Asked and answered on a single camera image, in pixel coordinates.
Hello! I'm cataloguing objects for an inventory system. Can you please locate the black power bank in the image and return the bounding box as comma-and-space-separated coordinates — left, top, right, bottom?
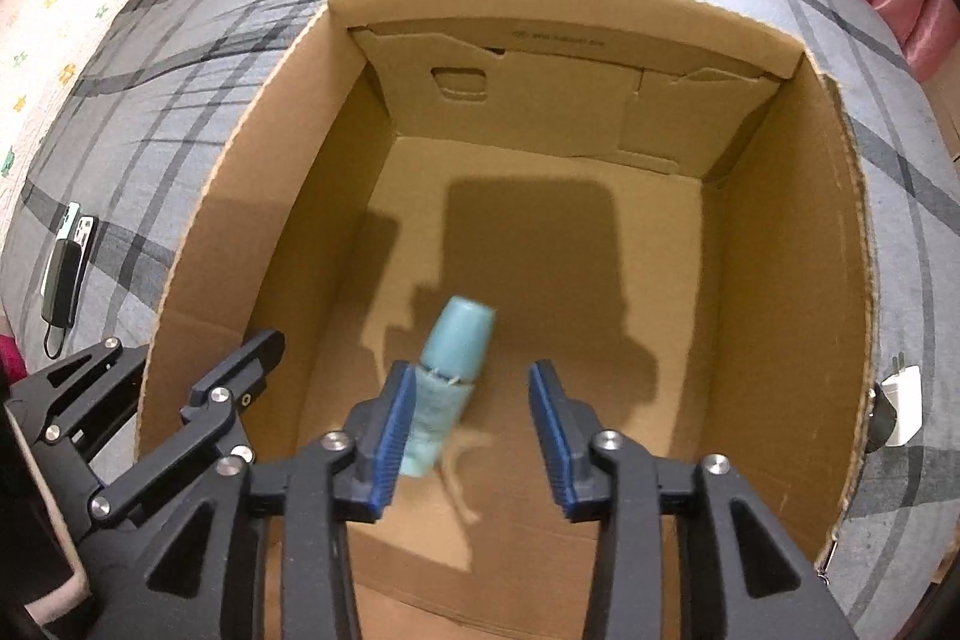
41, 241, 85, 330

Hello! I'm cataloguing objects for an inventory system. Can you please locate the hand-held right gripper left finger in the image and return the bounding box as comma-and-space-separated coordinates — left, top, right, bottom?
88, 361, 419, 640

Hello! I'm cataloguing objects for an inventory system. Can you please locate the black charging cable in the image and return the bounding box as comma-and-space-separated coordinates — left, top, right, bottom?
41, 319, 74, 361

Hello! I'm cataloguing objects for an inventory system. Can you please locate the teal cosmetic bottle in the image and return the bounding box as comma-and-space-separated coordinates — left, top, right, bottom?
397, 296, 497, 480

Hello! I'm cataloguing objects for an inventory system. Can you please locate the grey plaid bed sheet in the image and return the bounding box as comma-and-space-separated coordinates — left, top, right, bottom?
0, 0, 960, 618

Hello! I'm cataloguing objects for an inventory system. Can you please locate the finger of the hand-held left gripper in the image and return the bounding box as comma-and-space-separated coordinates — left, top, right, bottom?
4, 336, 151, 462
88, 328, 287, 540

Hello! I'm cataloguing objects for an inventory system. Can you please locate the red cloth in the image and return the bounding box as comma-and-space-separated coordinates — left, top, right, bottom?
0, 332, 31, 387

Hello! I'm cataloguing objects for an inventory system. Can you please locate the teal smartphone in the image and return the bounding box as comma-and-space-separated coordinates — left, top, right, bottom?
41, 201, 82, 326

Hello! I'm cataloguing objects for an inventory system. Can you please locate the dark smartphone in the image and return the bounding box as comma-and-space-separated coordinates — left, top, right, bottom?
73, 214, 100, 270

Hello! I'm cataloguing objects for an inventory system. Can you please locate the brown cardboard box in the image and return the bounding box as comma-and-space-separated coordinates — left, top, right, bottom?
133, 0, 880, 640

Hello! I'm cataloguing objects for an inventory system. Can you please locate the white charger plug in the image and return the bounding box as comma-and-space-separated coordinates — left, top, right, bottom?
868, 353, 925, 455

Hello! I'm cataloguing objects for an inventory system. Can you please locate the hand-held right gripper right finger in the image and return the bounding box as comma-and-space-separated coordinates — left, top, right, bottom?
528, 359, 857, 640

